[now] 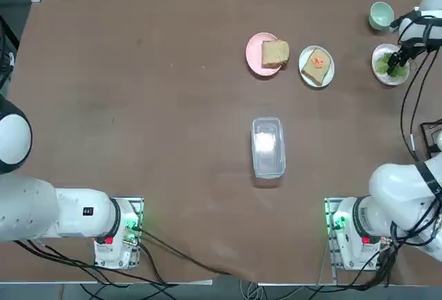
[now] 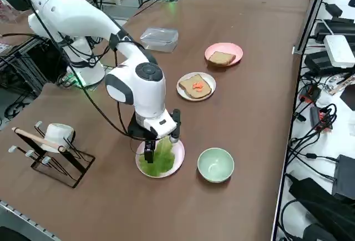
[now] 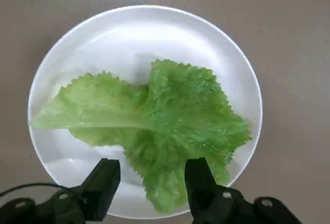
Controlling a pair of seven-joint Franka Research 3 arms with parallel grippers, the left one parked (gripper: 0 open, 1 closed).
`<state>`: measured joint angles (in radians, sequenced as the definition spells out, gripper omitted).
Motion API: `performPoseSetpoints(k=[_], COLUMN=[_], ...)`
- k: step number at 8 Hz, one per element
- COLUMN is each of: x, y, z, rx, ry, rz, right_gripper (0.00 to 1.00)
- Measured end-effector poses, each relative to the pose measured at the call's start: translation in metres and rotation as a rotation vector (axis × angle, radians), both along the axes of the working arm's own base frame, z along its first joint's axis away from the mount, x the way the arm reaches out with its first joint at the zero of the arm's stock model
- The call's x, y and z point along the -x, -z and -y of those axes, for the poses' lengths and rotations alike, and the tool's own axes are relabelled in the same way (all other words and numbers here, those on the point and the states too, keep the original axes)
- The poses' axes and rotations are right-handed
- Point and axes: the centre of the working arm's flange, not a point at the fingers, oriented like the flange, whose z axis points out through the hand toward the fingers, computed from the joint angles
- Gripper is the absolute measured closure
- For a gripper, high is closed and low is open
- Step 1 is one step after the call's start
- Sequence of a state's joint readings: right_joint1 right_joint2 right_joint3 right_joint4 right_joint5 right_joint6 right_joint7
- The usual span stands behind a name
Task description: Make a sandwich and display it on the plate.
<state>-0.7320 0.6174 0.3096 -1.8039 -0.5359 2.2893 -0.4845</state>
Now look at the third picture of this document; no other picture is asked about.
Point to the green lettuce leaf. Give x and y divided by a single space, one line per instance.
175 110

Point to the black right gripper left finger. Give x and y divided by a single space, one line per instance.
103 182

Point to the white round plate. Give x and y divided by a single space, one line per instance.
129 35

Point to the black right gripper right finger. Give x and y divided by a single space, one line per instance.
201 188

